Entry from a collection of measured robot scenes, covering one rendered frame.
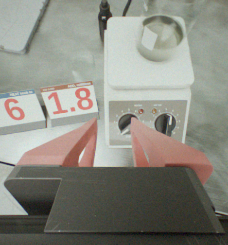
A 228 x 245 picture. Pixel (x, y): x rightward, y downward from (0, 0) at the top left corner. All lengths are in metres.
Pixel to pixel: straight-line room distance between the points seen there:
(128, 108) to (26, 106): 0.18
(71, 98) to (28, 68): 0.13
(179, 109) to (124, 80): 0.09
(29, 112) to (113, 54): 0.18
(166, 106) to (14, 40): 0.34
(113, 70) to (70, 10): 0.26
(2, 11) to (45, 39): 0.12
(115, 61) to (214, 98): 0.22
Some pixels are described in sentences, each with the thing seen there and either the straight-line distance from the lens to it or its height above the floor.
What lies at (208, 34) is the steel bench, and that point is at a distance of 0.43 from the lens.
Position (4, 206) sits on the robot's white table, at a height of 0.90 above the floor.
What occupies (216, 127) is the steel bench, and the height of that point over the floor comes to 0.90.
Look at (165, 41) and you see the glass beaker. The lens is 0.18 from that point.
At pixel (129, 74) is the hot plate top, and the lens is 0.20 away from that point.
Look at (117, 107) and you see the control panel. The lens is 0.21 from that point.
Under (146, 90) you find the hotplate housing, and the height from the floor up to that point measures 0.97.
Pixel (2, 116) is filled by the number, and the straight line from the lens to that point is 0.32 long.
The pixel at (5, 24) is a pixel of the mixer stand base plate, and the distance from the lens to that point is 0.44.
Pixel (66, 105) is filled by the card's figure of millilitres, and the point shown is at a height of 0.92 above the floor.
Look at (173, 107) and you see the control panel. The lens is 0.22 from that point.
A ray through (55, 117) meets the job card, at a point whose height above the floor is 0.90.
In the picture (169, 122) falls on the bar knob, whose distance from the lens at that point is 0.21.
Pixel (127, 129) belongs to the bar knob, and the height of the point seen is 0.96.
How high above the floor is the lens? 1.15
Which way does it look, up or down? 76 degrees down
